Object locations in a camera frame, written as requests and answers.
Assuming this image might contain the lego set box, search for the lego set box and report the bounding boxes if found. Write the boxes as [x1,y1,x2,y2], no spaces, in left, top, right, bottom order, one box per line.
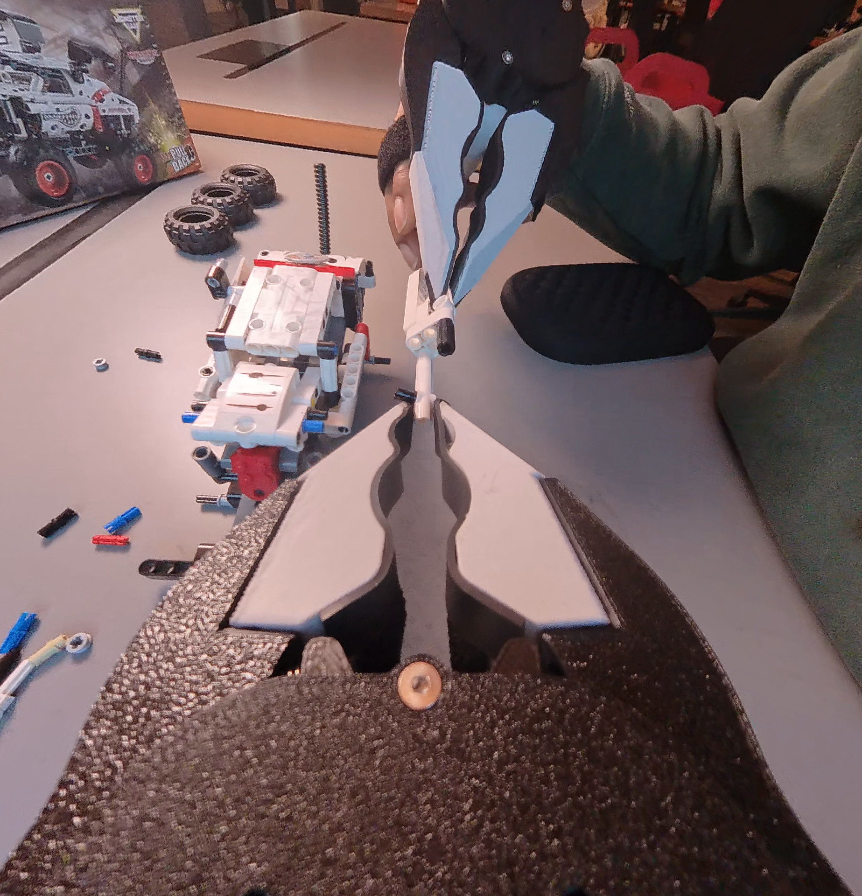
[0,0,203,235]

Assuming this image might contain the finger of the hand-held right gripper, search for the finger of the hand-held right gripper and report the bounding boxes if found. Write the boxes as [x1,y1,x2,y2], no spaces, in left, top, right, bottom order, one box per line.
[450,104,555,303]
[406,60,486,298]

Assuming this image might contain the person's right forearm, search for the person's right forearm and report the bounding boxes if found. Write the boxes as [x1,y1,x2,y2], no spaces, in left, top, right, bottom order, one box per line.
[543,21,862,288]

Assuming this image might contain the black lego tyre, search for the black lego tyre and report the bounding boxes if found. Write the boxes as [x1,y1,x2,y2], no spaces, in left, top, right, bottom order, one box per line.
[163,204,236,255]
[191,182,255,227]
[221,163,278,208]

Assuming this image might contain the white lego truck model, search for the white lego truck model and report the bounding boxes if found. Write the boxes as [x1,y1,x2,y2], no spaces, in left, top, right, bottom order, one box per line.
[181,163,391,522]

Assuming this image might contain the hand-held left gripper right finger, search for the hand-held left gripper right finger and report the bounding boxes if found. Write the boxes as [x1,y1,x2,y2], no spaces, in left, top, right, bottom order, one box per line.
[434,399,611,641]

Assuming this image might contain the person's right hand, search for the person's right hand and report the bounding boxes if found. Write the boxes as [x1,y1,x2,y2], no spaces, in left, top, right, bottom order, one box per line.
[383,164,430,273]

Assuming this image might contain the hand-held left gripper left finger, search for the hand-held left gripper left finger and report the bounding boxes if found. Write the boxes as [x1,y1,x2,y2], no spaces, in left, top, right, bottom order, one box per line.
[230,402,412,648]

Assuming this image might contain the grey table with black inset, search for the grey table with black inset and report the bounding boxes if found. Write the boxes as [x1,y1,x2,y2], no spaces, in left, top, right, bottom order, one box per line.
[161,10,408,156]

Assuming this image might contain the white lego panel subassembly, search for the white lego panel subassembly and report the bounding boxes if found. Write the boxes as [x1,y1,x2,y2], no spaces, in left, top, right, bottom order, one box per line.
[394,269,457,422]

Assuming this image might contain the white yellow lego subassembly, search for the white yellow lego subassembly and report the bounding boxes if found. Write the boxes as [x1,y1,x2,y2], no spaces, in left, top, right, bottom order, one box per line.
[0,632,93,734]

